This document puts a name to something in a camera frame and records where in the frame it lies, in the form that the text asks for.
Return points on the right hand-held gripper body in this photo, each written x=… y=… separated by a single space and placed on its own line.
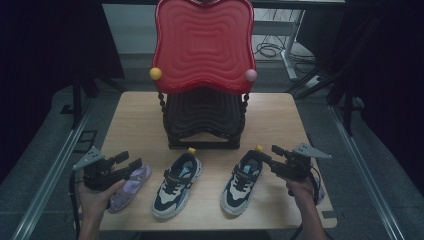
x=295 y=166

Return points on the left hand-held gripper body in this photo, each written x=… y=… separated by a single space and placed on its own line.
x=96 y=173

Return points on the black and white sneaker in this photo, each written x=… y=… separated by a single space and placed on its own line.
x=238 y=190
x=175 y=190

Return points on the red and black shoe rack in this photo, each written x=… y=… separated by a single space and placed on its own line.
x=203 y=46

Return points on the person's right hand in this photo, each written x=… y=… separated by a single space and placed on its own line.
x=301 y=191

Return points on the person's left hand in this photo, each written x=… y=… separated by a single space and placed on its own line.
x=93 y=203

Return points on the black metal stand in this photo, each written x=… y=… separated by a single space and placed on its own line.
x=77 y=100
x=346 y=106

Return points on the white power strip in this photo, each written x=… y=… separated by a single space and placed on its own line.
x=314 y=81

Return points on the dark curtain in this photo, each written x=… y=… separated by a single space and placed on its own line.
x=390 y=66
x=43 y=50

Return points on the metal floor rail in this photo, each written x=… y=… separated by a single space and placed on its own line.
x=50 y=180
x=366 y=173

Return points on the white desk frame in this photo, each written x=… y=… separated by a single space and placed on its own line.
x=290 y=46

